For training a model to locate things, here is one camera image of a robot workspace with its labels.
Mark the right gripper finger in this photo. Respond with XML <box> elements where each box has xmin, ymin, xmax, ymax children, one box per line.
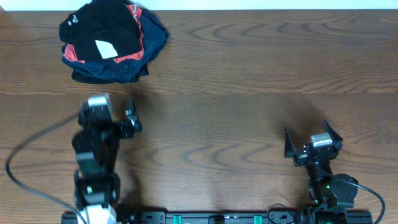
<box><xmin>323</xmin><ymin>119</ymin><xmax>343</xmax><ymax>146</ymax></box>
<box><xmin>284</xmin><ymin>128</ymin><xmax>295</xmax><ymax>156</ymax></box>

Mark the black t-shirt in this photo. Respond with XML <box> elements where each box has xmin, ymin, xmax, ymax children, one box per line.
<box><xmin>58</xmin><ymin>0</ymin><xmax>143</xmax><ymax>62</ymax></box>

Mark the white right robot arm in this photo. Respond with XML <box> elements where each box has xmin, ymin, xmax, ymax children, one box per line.
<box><xmin>284</xmin><ymin>120</ymin><xmax>358</xmax><ymax>223</ymax></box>

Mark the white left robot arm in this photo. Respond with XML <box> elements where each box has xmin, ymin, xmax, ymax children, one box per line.
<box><xmin>72</xmin><ymin>96</ymin><xmax>142</xmax><ymax>223</ymax></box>

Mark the navy folded garment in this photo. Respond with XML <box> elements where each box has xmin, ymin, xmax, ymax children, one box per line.
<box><xmin>62</xmin><ymin>4</ymin><xmax>169</xmax><ymax>84</ymax></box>

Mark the orange printed t-shirt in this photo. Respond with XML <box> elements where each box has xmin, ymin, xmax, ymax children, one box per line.
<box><xmin>63</xmin><ymin>2</ymin><xmax>146</xmax><ymax>65</ymax></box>

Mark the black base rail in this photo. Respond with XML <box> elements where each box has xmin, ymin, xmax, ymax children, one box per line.
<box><xmin>60</xmin><ymin>205</ymin><xmax>373</xmax><ymax>224</ymax></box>

